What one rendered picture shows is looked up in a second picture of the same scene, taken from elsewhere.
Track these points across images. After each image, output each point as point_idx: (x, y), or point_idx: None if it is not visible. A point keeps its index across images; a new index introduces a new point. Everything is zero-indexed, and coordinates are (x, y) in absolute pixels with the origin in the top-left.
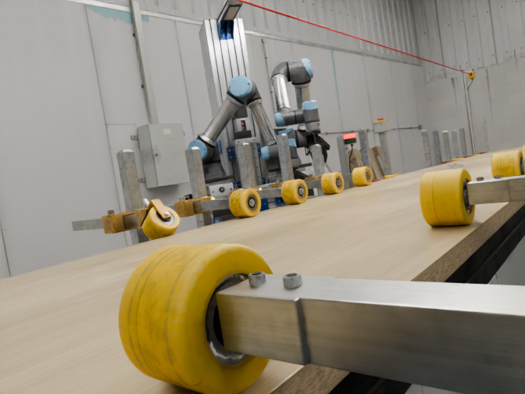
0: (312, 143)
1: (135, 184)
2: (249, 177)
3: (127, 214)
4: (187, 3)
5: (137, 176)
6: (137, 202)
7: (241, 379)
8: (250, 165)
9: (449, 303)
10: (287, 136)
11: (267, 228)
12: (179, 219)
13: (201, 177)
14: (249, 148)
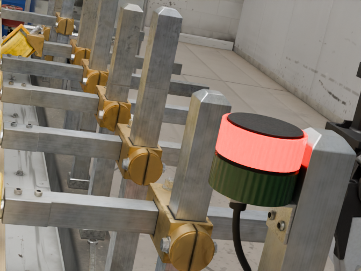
0: (348, 122)
1: (81, 16)
2: (109, 73)
3: (71, 44)
4: None
5: (83, 8)
6: (78, 37)
7: None
8: (114, 51)
9: None
10: (157, 17)
11: None
12: (1, 48)
13: (94, 37)
14: (121, 16)
